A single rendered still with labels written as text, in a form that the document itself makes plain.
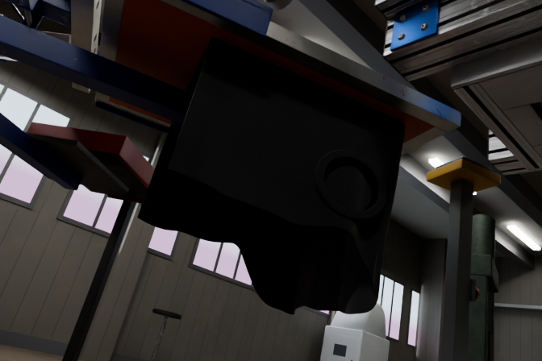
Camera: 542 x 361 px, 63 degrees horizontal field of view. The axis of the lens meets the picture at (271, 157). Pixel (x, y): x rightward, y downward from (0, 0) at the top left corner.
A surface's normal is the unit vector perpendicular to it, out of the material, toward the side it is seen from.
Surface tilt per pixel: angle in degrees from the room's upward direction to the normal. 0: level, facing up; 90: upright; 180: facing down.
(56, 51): 90
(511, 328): 90
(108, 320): 90
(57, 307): 90
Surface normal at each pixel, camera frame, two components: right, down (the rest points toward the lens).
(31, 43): 0.38, -0.31
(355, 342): -0.67, -0.44
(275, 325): 0.67, -0.17
